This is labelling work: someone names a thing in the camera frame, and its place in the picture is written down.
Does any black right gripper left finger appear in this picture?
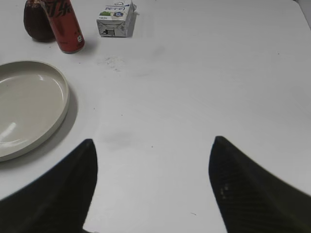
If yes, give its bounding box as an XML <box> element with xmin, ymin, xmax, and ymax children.
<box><xmin>0</xmin><ymin>139</ymin><xmax>98</xmax><ymax>233</ymax></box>

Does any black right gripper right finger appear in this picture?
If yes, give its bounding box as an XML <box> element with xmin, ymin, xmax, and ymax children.
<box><xmin>208</xmin><ymin>136</ymin><xmax>311</xmax><ymax>233</ymax></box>

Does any beige ceramic plate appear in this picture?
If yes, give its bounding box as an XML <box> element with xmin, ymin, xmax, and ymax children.
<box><xmin>0</xmin><ymin>60</ymin><xmax>70</xmax><ymax>162</ymax></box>

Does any red cola can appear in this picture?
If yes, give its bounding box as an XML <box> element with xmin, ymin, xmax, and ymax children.
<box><xmin>41</xmin><ymin>0</ymin><xmax>85</xmax><ymax>53</ymax></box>

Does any dark red wax apple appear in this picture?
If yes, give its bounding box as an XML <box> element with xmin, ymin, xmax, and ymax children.
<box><xmin>23</xmin><ymin>0</ymin><xmax>55</xmax><ymax>41</ymax></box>

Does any small white milk carton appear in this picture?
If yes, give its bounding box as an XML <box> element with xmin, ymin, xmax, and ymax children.
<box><xmin>96</xmin><ymin>0</ymin><xmax>136</xmax><ymax>37</ymax></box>

